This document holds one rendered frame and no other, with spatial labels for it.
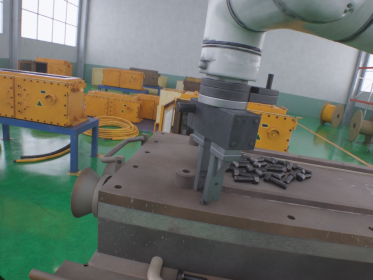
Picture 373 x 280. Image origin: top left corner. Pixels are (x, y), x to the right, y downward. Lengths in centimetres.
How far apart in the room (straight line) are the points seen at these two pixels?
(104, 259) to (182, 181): 20
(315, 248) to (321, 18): 36
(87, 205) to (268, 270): 40
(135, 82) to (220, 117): 893
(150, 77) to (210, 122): 1149
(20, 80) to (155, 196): 353
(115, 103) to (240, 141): 633
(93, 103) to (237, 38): 656
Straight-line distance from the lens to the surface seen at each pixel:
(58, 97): 351
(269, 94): 39
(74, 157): 365
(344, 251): 51
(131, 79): 928
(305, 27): 28
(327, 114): 1405
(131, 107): 649
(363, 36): 32
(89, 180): 60
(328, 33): 30
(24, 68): 1104
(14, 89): 393
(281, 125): 315
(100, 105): 677
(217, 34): 34
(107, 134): 526
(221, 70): 33
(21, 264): 236
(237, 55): 33
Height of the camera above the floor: 157
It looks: 16 degrees down
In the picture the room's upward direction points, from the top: 9 degrees clockwise
